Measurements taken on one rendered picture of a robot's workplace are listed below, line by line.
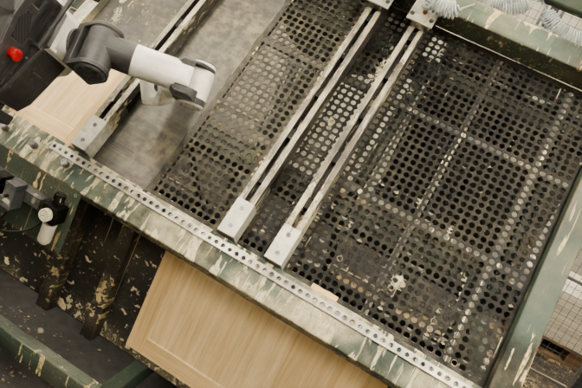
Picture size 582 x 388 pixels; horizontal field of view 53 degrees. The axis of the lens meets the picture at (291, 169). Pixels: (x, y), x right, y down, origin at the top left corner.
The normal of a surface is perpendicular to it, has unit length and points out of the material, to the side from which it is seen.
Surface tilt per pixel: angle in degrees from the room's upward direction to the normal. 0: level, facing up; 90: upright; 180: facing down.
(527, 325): 56
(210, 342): 90
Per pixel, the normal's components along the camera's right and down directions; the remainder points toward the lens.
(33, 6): 0.86, 0.47
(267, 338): -0.30, 0.11
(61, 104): -0.03, -0.40
